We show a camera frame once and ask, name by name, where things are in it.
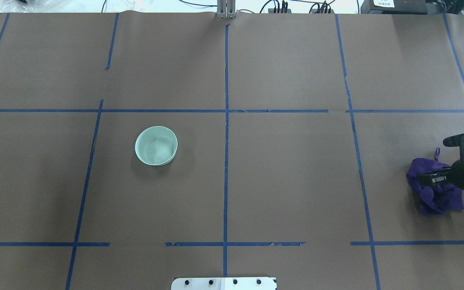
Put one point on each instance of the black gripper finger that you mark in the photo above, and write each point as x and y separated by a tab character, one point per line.
434	178

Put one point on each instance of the purple cloth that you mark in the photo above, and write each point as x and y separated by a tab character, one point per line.
438	199

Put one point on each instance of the aluminium frame post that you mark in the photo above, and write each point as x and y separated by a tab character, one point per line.
226	9

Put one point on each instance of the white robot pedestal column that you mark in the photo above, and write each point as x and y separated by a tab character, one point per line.
225	283

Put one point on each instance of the black device with label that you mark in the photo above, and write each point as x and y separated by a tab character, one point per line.
400	7

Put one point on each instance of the mint green bowl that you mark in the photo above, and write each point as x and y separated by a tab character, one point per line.
156	146

